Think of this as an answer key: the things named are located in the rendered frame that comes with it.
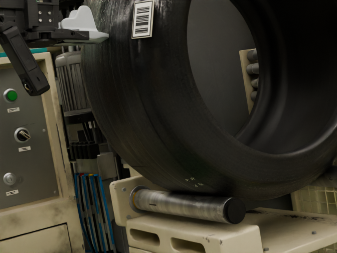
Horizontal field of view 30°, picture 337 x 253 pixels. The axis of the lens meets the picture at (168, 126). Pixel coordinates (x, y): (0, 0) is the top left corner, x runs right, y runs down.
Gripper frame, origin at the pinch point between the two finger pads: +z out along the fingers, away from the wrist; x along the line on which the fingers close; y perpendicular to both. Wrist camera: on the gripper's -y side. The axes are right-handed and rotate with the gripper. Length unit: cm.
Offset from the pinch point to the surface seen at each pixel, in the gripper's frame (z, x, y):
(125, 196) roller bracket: 14.3, 24.0, -29.4
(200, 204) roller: 16.2, -2.6, -29.6
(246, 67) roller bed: 61, 38, 0
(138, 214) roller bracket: 17.2, 24.1, -33.6
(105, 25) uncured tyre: 1.4, 1.3, 2.8
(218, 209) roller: 16.1, -8.3, -30.2
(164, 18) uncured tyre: 6.2, -11.2, 1.8
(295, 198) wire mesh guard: 65, 28, -36
